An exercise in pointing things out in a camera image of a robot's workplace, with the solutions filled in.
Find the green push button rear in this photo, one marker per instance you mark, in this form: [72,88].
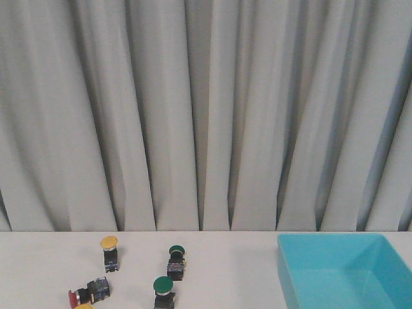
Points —
[176,264]

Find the yellow push button front edge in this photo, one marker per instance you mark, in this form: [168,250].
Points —
[84,306]

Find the yellow push button upright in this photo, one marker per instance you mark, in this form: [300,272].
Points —
[109,246]

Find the green push button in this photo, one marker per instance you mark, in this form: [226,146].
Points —
[164,296]
[176,264]

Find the light blue plastic box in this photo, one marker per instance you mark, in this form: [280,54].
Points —
[342,271]

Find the green push button front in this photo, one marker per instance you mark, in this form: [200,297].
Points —
[164,296]

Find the grey pleated curtain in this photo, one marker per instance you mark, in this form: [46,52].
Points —
[205,115]

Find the red push button lying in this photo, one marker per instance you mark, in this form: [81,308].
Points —
[95,291]

